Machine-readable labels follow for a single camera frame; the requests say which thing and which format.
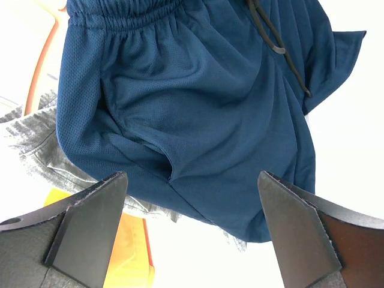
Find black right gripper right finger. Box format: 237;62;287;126
258;172;383;288

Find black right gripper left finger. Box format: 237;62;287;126
1;172;128;287

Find grey cotton shorts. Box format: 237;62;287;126
1;90;247;252

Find navy blue mesh shorts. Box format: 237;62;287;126
56;1;365;243

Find orange plastic laundry basket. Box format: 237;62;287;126
22;1;68;116

